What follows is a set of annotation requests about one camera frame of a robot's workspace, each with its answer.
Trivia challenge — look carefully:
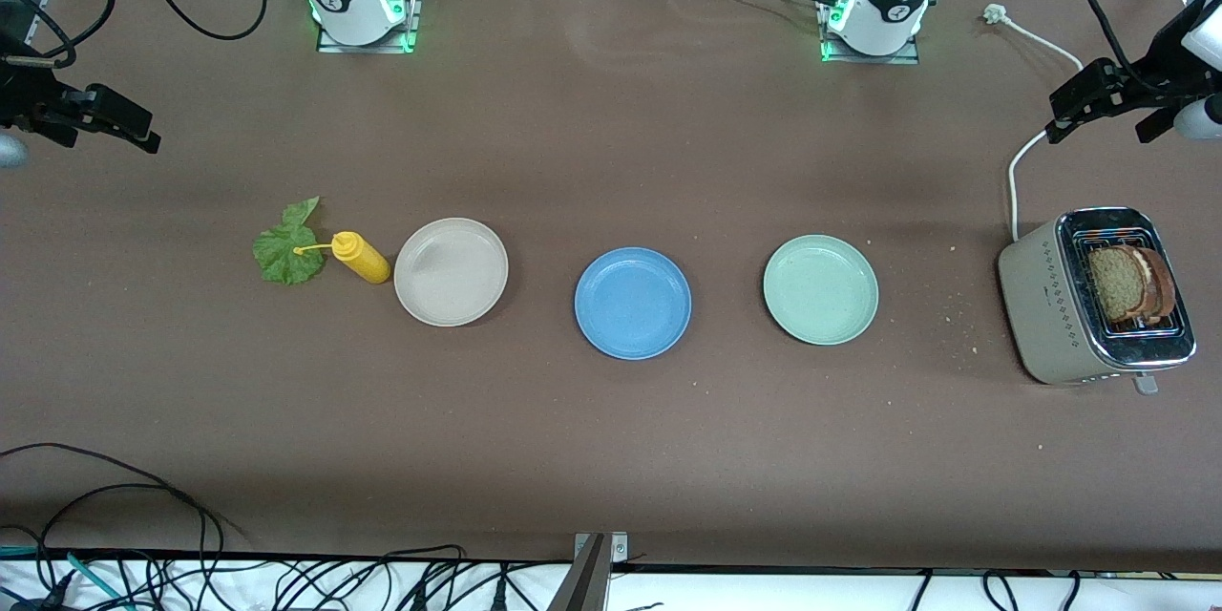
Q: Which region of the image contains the brown bread slice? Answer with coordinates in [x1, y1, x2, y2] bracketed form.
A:
[1136, 246, 1177, 326]
[1088, 246, 1151, 324]

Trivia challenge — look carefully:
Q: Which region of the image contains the green lettuce leaf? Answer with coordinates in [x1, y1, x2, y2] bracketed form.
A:
[252, 197, 323, 286]

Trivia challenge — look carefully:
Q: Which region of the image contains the yellow mustard squeeze bottle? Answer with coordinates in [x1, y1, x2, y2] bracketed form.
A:
[293, 230, 392, 285]

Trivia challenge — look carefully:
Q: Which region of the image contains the pale green round plate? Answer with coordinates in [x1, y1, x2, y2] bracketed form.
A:
[762, 234, 880, 347]

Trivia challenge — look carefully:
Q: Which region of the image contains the beige round plate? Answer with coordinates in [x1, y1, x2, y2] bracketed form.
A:
[393, 217, 510, 327]

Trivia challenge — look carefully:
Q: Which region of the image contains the blue round plate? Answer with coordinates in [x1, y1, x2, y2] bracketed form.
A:
[574, 246, 692, 361]

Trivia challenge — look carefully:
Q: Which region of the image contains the beige and chrome toaster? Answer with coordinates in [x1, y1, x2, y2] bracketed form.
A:
[997, 206, 1197, 396]

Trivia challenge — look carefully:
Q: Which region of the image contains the white toaster power cable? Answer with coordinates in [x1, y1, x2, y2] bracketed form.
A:
[983, 4, 1086, 242]

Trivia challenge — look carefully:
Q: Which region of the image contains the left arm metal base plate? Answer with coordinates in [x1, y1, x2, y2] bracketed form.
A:
[816, 0, 922, 65]

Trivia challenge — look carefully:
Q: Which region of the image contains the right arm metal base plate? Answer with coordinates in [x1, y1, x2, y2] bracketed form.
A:
[317, 0, 426, 54]

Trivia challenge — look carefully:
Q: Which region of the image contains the black looped floor cable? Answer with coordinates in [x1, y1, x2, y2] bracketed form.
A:
[0, 442, 225, 588]

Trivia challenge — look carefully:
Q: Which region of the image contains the teal cable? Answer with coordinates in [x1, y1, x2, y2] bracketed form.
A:
[0, 544, 130, 611]

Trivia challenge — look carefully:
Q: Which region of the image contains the grey aluminium extrusion post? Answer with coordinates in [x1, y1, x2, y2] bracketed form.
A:
[546, 535, 612, 611]

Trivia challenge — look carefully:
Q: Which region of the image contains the silver corner bracket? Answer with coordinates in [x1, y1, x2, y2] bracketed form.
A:
[574, 532, 629, 564]

